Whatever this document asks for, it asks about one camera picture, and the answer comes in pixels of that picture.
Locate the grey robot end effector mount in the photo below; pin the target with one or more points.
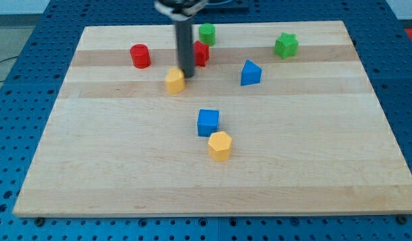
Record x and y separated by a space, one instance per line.
179 9

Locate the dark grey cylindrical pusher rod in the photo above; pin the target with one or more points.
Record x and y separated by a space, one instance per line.
185 49

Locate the blue triangle block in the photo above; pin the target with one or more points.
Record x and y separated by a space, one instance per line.
250 74

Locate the blue cube block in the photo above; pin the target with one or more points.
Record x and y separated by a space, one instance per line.
207 122

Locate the green cylinder block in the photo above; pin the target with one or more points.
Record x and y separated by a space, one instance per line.
207 34

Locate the red star block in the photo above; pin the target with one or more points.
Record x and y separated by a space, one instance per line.
201 52

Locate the red cylinder block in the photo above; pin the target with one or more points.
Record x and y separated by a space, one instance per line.
140 56

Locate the yellow heart block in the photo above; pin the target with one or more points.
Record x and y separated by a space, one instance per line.
175 80

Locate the green star block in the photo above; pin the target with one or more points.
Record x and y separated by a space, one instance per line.
286 45

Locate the yellow hexagon block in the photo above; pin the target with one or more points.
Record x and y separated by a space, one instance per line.
220 146

